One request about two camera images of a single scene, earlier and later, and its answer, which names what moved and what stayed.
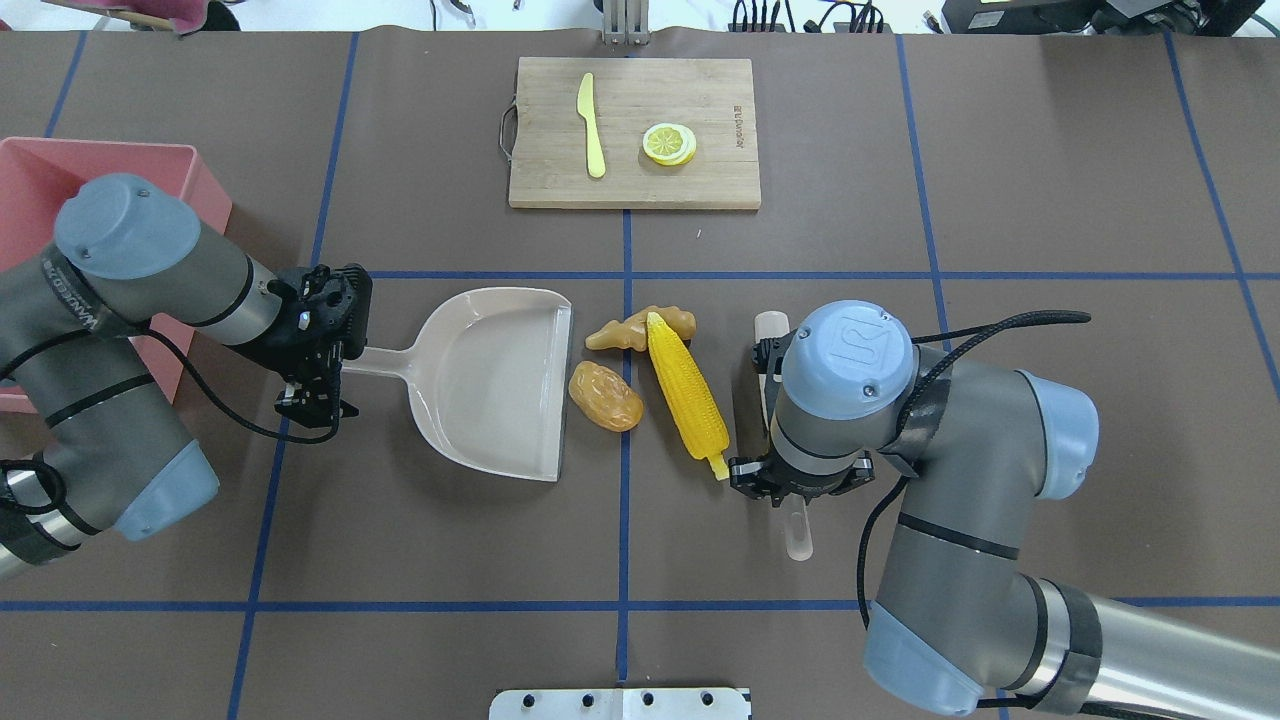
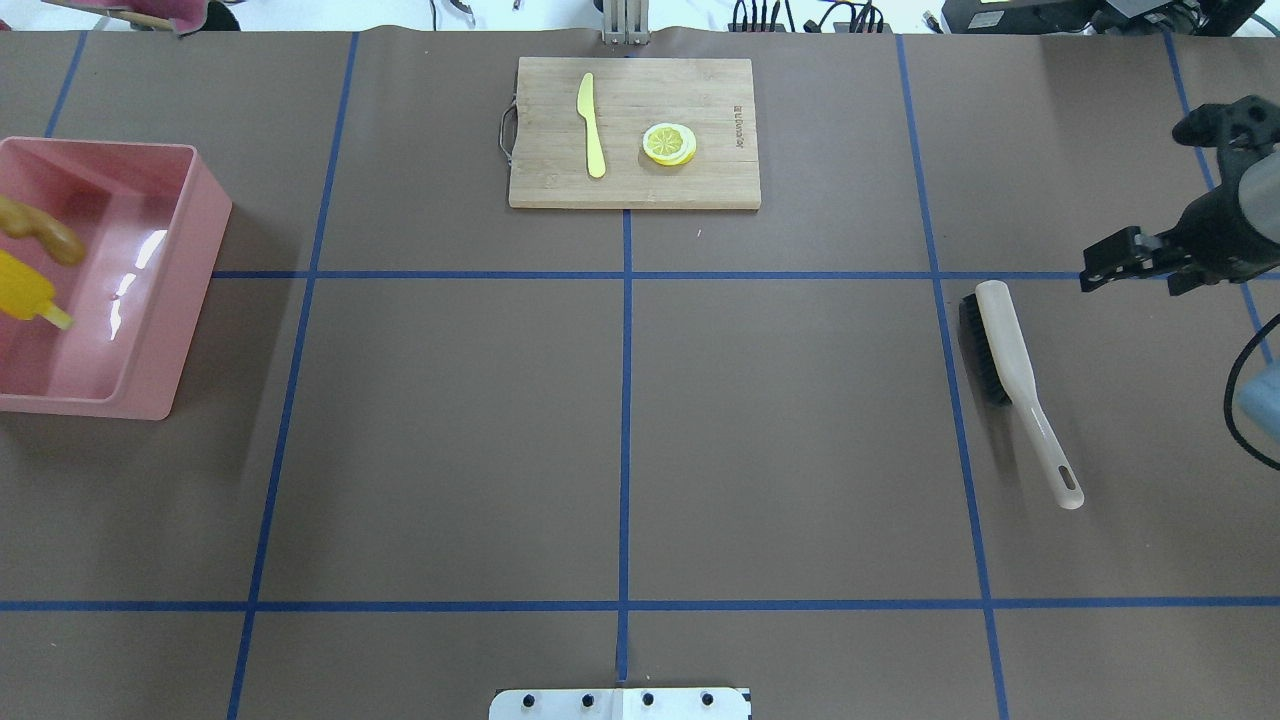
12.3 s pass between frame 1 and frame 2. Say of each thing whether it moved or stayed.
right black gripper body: moved
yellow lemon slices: stayed
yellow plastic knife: stayed
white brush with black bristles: moved
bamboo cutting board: stayed
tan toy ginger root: moved
